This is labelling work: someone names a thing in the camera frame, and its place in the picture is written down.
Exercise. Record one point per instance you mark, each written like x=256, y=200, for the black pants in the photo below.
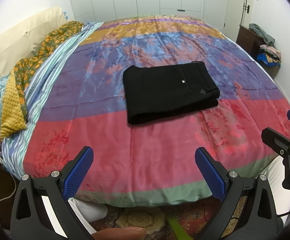
x=166, y=91

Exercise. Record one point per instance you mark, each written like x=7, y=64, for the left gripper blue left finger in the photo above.
x=29, y=219

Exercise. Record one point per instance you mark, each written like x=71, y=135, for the patterned floor rug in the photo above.
x=191, y=216

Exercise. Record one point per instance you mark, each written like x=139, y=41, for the cream padded headboard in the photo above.
x=21, y=40

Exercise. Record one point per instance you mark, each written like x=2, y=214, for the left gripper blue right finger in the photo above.
x=258, y=219

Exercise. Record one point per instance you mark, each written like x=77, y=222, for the dark wooden side table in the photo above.
x=251, y=42

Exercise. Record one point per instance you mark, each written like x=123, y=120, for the left hand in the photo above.
x=130, y=233

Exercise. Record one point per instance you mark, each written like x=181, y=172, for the colourful floral bedspread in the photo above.
x=153, y=164

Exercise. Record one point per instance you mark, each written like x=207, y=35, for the white door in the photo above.
x=234, y=17

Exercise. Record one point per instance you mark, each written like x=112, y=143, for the striped light blue sheet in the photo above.
x=36, y=94

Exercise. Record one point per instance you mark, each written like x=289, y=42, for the pile of clothes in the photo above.
x=266, y=52

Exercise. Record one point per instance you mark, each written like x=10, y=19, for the yellow knobbly pillow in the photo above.
x=14, y=112

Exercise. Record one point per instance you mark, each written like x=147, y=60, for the orange floral green blanket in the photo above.
x=25, y=69

